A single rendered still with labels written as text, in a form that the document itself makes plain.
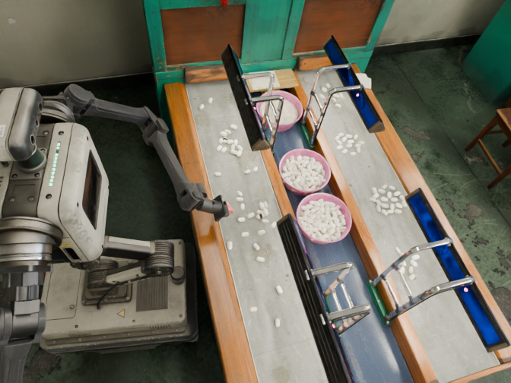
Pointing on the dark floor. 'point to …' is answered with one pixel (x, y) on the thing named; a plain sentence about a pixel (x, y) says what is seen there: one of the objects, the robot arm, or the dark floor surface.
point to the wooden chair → (503, 118)
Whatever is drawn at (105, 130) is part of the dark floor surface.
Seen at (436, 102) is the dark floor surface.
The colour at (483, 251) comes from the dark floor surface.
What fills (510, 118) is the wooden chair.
